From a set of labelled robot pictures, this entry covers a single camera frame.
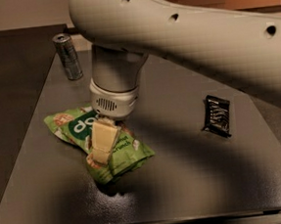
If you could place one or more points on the black snack bar wrapper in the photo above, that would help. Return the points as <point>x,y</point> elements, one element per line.
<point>217,116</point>

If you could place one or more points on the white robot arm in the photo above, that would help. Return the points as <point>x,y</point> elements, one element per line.
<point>239,49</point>

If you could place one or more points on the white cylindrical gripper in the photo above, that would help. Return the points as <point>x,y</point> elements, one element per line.
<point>116,101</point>

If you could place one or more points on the green rice chip bag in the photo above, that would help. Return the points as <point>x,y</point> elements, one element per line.
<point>75,127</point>

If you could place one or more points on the silver redbull can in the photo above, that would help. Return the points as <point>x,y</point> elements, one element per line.
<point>67,54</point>

